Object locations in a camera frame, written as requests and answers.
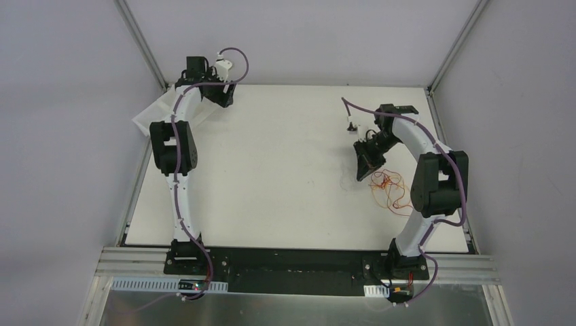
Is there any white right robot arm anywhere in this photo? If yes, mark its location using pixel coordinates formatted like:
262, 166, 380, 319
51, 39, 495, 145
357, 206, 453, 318
353, 104, 469, 280

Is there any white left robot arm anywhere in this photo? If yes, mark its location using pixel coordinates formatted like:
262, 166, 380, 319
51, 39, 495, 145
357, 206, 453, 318
149, 54, 236, 275

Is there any white divided plastic tray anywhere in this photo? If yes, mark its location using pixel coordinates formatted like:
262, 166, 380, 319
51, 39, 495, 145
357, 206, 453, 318
131, 85, 217, 136

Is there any right controller board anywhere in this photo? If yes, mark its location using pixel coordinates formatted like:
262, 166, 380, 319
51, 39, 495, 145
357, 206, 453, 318
388, 287, 413, 302

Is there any controller board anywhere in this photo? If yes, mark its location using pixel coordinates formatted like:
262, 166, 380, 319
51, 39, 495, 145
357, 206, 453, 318
178, 279, 209, 292
388, 287, 413, 302

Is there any left controller board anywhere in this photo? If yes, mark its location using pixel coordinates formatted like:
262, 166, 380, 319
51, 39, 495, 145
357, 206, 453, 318
178, 279, 209, 292

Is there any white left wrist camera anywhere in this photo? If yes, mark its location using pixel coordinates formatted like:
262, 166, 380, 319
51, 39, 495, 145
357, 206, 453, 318
213, 52, 234, 82

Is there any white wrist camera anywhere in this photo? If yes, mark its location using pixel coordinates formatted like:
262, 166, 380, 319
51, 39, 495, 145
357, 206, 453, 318
213, 52, 234, 82
346, 116, 363, 136

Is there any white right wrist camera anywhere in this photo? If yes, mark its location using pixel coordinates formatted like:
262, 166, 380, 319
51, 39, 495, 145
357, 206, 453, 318
346, 116, 363, 136

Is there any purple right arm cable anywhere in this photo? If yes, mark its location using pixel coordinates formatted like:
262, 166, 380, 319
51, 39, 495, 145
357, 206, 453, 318
340, 96, 467, 311

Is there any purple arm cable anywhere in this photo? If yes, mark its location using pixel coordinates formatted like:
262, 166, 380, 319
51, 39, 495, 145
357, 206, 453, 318
112, 47, 250, 314
340, 96, 467, 311

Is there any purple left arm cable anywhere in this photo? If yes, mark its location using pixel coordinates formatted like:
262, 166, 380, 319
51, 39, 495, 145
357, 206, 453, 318
112, 47, 250, 314

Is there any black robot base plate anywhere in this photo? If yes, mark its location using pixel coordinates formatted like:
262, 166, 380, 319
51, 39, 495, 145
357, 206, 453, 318
173, 247, 429, 296

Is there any aluminium frame rail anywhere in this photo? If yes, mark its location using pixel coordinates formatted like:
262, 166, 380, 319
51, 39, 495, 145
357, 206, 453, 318
79, 247, 514, 325

